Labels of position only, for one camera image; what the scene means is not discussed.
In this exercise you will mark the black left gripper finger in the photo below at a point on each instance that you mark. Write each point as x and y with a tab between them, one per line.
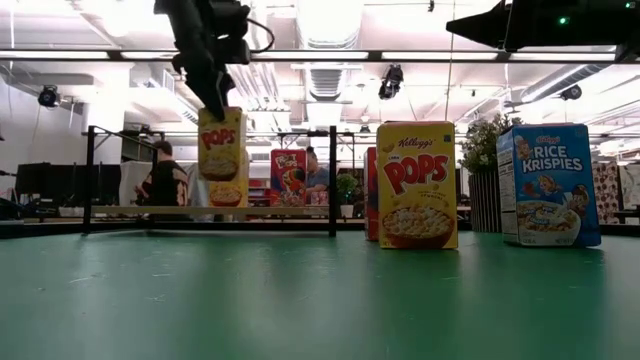
227	90
202	80

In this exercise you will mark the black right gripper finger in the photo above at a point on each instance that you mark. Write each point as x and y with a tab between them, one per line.
485	27

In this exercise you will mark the yellow Corn Pops cereal box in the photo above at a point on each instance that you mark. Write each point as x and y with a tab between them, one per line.
226	196
417	175
220	140

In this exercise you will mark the blue Rice Krispies cereal box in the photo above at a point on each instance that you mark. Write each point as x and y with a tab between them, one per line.
550	185

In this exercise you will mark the red Froot Loops cereal box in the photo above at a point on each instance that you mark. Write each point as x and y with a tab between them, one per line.
287	175
370	195

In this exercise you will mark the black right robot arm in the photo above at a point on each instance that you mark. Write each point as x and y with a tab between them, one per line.
630	25

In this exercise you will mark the person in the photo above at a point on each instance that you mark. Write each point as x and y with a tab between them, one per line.
167	185
317	177

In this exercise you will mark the black beam with light strips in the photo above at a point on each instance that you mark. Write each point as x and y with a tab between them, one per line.
375	55

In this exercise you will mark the potted plant ribbed grey pot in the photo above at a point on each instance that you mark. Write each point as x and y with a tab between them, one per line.
482	150

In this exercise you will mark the white cloth cover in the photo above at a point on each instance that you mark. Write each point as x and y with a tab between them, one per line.
131	180

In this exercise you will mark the small plant white pot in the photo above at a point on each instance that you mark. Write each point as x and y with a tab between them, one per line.
346	185

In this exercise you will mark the black monitor screens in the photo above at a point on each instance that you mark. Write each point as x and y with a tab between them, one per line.
50	182

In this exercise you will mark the black overhead camera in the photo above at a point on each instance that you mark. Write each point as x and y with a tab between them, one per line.
391	81

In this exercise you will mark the black aluminium table frame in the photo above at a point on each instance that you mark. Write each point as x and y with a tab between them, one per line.
45	228

